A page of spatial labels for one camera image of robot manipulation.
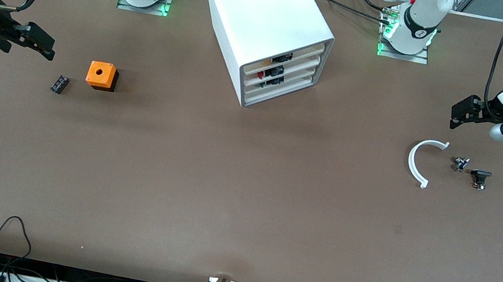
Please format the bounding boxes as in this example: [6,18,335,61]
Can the white curved plastic arc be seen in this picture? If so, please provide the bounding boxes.
[404,136,451,192]

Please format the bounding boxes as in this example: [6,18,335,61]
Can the small black switch part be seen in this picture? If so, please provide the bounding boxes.
[469,168,493,192]

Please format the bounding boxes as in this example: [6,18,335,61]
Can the black table cable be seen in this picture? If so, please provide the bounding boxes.
[346,0,403,15]
[306,0,397,27]

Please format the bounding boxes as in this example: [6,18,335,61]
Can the looped black cable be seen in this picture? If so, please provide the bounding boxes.
[0,214,37,273]

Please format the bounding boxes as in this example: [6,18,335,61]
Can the green push button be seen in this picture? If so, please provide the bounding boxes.
[260,74,285,89]

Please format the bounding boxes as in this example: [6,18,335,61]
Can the orange box with hole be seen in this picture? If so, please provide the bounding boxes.
[84,60,121,93]

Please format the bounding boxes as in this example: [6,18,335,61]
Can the small black terminal block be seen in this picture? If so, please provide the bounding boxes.
[49,74,71,96]

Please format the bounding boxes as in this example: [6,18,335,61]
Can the red push button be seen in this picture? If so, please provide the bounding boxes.
[258,62,286,81]

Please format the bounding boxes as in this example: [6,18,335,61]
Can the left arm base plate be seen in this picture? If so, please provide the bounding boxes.
[375,3,436,65]

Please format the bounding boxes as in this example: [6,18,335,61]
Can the small metal switch part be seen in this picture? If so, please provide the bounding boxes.
[451,155,471,174]

